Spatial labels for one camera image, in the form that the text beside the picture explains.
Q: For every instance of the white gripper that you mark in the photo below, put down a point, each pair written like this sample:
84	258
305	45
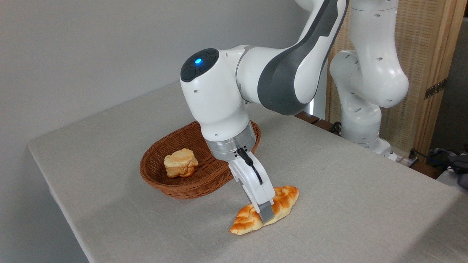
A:
257	186

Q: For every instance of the golden braided bread loaf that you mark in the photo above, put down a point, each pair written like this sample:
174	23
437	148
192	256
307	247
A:
245	223

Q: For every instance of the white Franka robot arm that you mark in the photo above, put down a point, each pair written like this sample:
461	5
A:
219	98

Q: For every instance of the brown wicker oval basket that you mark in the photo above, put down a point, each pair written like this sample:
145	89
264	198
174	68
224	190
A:
175	186

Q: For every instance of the small pale bread roll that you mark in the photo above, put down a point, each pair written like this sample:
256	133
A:
181	162

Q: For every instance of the grey linen tablecloth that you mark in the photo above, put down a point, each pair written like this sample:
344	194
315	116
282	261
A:
329	204

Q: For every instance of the dark brown wooden slat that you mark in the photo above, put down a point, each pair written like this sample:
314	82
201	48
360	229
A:
306	117
427	170
323	125

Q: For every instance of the white power strip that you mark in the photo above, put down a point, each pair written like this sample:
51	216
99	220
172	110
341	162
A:
404	160

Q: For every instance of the dark grey bag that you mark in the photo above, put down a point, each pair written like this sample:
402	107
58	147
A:
453	164

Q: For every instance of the dark metal screen hinge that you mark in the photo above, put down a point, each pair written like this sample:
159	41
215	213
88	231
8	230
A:
435	88

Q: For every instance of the wooden bamboo folding screen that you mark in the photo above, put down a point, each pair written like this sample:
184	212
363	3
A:
424	36

